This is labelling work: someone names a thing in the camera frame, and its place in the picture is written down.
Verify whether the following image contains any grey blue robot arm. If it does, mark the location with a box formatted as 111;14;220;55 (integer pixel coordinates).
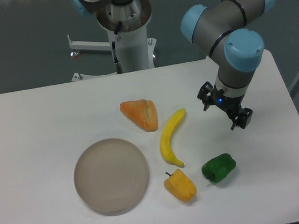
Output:
71;0;275;128

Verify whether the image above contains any yellow bell pepper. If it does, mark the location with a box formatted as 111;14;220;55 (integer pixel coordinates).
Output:
163;169;197;203

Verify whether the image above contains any orange bread wedge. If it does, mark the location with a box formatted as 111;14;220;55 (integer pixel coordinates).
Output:
120;99;158;132

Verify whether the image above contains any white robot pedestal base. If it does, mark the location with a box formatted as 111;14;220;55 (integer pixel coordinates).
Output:
68;0;157;74

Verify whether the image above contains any yellow banana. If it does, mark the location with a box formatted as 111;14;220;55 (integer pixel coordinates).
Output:
159;108;186;168

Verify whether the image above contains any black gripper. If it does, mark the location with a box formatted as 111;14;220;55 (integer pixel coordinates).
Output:
197;82;253;130

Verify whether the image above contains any beige round plate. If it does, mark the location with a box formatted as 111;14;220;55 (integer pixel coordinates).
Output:
74;138;149;216

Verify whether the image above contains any black cable on pedestal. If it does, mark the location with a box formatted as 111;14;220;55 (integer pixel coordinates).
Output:
108;20;128;74

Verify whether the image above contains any green bell pepper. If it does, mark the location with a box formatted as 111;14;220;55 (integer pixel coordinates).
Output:
201;153;237;183

